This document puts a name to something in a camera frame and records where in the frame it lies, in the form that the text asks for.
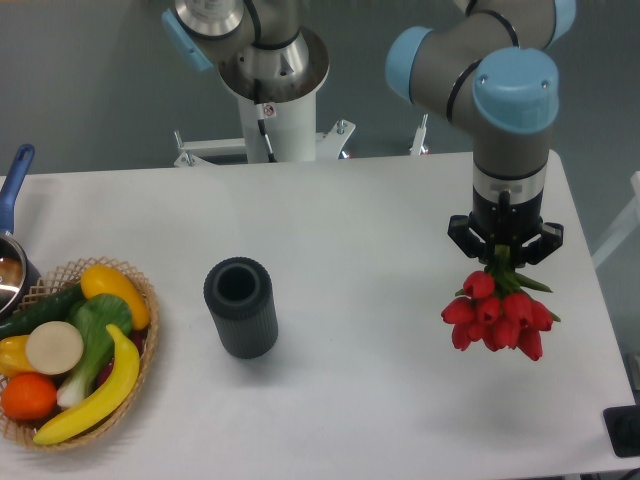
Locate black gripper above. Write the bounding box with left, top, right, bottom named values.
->
left=447, top=190, right=564, bottom=266

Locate red tulip bouquet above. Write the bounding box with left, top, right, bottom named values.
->
left=441, top=245, right=560, bottom=361

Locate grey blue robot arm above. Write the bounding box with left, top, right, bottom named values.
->
left=162, top=1, right=576, bottom=268

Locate dark grey ribbed vase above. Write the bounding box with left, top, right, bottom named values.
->
left=203, top=257, right=279, bottom=359

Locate black device at edge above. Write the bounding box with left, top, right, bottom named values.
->
left=603, top=405, right=640, bottom=458

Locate red fruit in basket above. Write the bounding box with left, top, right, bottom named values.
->
left=95, top=331, right=145, bottom=387

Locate yellow banana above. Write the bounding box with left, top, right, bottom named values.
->
left=33, top=324, right=140, bottom=446

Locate green bok choy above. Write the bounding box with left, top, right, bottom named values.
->
left=57, top=294, right=132, bottom=410

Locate green cucumber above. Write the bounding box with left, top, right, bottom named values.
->
left=1, top=283, right=85, bottom=340

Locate beige round disc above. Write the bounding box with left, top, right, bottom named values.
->
left=25, top=321, right=84, bottom=375

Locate orange fruit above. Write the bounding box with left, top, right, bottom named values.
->
left=1, top=373, right=57, bottom=421

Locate yellow bell pepper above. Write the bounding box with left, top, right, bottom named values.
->
left=0, top=335, right=35, bottom=378

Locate woven wicker basket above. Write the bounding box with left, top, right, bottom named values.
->
left=1, top=257, right=159, bottom=452

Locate white frame at right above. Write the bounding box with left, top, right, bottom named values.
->
left=591, top=171, right=639, bottom=269

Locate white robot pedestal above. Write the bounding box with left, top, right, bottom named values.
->
left=172, top=24, right=357, bottom=168

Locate black cable on pedestal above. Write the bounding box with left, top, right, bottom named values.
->
left=252, top=78, right=278, bottom=164

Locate blue handled saucepan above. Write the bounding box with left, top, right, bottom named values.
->
left=1, top=144, right=40, bottom=321

